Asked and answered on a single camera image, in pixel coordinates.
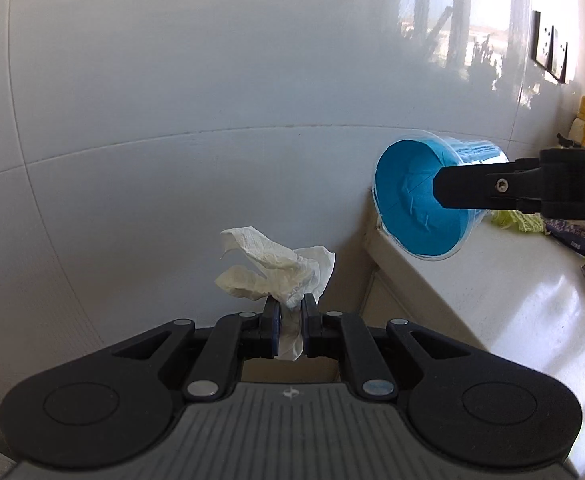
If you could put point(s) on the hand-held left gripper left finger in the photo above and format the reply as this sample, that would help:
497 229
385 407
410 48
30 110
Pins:
275 330

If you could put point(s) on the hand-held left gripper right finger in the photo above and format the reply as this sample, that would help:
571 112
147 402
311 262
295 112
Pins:
308 330

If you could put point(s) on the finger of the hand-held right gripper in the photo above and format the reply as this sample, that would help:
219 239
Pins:
472 187

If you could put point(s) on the blue snack packet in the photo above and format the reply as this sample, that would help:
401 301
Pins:
582 240

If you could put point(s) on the blue plastic cup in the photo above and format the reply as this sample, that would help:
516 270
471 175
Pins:
412 200

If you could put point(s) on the white tissue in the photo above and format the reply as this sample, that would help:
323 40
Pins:
272 260

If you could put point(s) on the yellow-green foam net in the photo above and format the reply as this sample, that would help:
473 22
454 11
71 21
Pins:
517 221

